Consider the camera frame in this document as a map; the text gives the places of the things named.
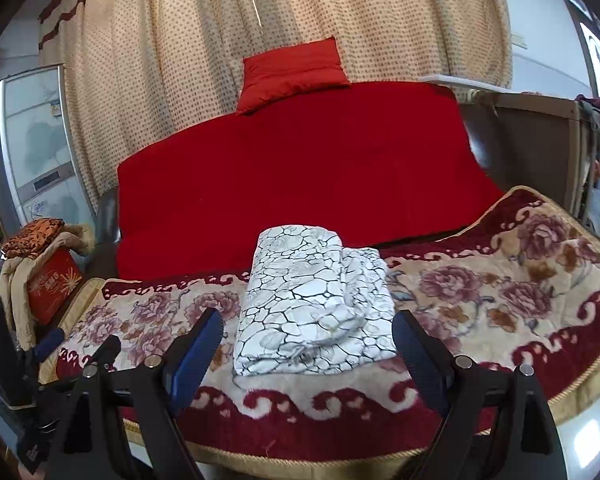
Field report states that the beige coat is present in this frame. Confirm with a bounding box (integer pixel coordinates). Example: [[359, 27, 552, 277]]
[[0, 222, 96, 351]]

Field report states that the white window sill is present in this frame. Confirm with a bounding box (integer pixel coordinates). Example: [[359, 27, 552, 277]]
[[417, 74, 511, 92]]

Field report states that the white standing air conditioner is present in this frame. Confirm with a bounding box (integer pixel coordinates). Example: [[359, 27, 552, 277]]
[[0, 65, 98, 231]]

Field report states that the red pillow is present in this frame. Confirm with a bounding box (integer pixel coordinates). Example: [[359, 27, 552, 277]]
[[235, 36, 352, 116]]

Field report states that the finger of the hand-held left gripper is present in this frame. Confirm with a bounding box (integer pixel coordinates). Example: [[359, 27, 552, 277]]
[[87, 335, 122, 373], [32, 327, 66, 362]]

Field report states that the red box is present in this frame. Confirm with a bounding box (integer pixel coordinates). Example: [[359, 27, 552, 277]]
[[27, 250, 85, 326]]

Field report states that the beige dotted curtain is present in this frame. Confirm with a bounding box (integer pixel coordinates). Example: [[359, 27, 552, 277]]
[[37, 0, 513, 201]]

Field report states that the white crackle-print garment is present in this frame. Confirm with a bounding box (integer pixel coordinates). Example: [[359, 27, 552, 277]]
[[232, 225, 398, 377]]

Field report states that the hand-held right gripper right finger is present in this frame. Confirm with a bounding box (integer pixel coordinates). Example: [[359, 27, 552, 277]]
[[392, 310, 566, 480]]

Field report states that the orange patterned cloth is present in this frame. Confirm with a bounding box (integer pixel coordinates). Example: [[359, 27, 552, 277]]
[[1, 217, 66, 260]]

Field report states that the floral plush blanket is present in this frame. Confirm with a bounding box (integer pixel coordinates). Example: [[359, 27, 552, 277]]
[[40, 186, 600, 466]]

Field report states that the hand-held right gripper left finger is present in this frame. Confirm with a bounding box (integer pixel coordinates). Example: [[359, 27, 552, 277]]
[[45, 307, 225, 480]]

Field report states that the window frame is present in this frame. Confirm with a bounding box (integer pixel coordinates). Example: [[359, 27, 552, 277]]
[[550, 0, 600, 96]]

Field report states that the red blanket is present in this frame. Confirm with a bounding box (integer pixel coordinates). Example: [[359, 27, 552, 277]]
[[116, 80, 506, 281]]

